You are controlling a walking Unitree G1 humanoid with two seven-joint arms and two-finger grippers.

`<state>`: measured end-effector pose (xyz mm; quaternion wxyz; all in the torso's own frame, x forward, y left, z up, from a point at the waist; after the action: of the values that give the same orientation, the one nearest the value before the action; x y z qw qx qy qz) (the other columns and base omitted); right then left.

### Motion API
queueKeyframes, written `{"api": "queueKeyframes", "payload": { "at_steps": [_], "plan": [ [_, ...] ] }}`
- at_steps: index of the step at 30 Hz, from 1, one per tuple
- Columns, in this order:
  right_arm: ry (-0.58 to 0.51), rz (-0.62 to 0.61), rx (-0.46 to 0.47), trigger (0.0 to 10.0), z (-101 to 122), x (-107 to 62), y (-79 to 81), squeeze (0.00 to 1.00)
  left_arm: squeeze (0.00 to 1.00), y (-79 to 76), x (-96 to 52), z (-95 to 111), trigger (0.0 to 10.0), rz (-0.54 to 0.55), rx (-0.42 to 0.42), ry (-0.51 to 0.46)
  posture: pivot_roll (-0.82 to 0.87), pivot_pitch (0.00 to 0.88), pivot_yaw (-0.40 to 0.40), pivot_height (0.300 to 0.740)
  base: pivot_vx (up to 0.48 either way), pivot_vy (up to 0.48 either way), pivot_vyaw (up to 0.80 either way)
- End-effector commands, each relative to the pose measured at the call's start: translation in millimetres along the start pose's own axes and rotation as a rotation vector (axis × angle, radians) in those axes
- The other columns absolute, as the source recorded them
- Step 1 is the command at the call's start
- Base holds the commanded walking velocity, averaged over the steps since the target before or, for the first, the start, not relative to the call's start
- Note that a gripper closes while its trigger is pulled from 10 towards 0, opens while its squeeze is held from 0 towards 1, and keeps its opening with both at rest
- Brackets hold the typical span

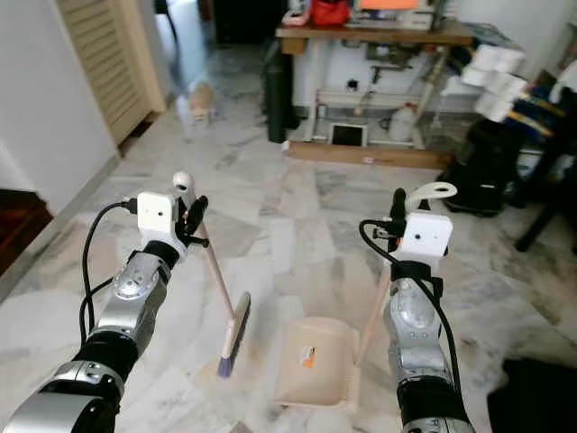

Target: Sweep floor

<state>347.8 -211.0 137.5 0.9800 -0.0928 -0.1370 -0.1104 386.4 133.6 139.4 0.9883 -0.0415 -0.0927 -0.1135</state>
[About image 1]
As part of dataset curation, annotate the wooden workbench table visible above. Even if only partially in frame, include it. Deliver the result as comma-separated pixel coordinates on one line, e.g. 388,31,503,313
275,23,474,168

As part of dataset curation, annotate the beige louvered door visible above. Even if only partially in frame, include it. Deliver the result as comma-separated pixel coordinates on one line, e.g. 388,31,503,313
54,0,168,145

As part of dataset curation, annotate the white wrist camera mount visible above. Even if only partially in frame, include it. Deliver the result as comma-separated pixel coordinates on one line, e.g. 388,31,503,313
401,212,454,267
135,192,182,263

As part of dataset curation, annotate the long wooden plank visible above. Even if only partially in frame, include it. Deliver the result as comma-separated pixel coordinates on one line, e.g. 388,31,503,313
287,142,456,170

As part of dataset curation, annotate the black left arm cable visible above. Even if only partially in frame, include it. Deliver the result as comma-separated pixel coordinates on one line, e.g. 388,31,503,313
78,198,139,348

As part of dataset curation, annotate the black bulky object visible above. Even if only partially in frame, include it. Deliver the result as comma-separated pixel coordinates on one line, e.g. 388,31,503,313
487,358,577,433

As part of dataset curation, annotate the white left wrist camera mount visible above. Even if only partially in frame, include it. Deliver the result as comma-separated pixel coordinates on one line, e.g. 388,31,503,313
135,192,182,263

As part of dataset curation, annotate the red bag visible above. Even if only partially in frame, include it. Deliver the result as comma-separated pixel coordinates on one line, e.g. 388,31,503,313
311,0,353,26

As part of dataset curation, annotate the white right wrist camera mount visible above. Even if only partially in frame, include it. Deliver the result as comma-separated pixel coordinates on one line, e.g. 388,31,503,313
401,212,454,267

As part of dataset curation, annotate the cream fluffy dog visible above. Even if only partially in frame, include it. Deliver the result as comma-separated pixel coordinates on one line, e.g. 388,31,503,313
188,81,217,127

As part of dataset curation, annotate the orange box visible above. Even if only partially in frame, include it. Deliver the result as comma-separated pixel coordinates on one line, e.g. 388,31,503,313
356,0,420,12

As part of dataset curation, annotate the white plastic jug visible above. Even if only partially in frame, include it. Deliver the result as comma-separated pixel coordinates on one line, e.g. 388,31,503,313
388,106,416,143

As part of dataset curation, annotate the beige broom with dark bristles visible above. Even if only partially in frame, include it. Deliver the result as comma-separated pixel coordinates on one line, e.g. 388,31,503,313
173,170,252,379

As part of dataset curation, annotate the black bag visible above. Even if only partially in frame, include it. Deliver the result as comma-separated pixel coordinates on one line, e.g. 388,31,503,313
451,117,542,217

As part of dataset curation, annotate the black cylindrical stand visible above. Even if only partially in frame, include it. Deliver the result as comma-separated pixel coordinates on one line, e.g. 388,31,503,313
263,54,297,143

